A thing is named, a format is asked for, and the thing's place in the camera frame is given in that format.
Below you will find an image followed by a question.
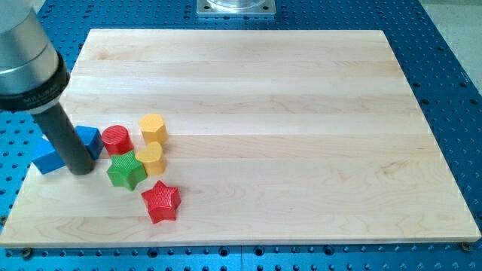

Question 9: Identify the green star block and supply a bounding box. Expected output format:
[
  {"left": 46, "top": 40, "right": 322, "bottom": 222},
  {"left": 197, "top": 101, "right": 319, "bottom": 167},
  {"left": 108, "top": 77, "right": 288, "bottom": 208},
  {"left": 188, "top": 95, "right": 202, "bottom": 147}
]
[{"left": 107, "top": 151, "right": 147, "bottom": 191}]

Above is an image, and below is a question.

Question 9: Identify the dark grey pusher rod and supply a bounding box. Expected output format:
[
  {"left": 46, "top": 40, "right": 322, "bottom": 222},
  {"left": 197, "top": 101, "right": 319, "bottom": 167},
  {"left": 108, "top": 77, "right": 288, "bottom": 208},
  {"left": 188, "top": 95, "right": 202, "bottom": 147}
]
[{"left": 33, "top": 103, "right": 95, "bottom": 175}]

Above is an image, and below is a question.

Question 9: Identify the yellow heart block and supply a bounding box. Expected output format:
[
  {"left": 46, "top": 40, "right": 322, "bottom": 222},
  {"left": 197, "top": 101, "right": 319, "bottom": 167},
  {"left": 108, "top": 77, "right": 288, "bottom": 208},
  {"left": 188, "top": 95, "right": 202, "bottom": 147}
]
[{"left": 135, "top": 142, "right": 166, "bottom": 175}]

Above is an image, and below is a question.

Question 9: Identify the red star block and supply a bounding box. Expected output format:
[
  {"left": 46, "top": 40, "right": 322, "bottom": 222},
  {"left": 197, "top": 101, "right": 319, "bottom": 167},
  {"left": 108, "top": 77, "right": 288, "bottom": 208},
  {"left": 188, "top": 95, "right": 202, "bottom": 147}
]
[{"left": 141, "top": 180, "right": 182, "bottom": 224}]

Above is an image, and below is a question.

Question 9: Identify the wooden board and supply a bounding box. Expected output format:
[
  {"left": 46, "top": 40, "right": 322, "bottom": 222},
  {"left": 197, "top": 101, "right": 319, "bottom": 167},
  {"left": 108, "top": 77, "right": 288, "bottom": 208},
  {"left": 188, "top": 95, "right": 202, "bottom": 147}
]
[{"left": 1, "top": 29, "right": 480, "bottom": 248}]

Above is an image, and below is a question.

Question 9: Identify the yellow hexagon block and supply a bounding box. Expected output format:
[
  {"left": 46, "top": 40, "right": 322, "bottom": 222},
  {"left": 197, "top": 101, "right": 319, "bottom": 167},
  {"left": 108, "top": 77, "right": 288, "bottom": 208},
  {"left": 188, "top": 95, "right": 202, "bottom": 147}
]
[{"left": 139, "top": 114, "right": 169, "bottom": 144}]

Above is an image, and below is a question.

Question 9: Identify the red cylinder block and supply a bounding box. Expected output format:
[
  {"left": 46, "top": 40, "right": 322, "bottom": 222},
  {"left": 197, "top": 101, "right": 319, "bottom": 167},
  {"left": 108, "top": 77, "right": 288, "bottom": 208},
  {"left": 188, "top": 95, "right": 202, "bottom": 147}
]
[{"left": 101, "top": 125, "right": 134, "bottom": 156}]

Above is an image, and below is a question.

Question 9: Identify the blue cube block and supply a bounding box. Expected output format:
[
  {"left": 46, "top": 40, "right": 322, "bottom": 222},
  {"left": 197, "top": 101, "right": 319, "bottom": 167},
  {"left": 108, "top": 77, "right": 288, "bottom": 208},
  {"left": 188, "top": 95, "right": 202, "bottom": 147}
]
[{"left": 75, "top": 126, "right": 104, "bottom": 160}]

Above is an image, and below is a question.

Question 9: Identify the blue block left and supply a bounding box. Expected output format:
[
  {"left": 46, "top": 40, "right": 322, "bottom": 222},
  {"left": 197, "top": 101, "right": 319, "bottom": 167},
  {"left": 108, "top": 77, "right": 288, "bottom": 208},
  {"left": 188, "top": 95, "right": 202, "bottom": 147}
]
[{"left": 31, "top": 138, "right": 65, "bottom": 175}]

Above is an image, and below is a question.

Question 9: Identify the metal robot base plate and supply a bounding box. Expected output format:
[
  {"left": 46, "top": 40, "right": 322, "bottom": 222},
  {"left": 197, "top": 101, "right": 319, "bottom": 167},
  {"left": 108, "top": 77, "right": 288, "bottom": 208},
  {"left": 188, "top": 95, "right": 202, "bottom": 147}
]
[{"left": 197, "top": 0, "right": 276, "bottom": 15}]

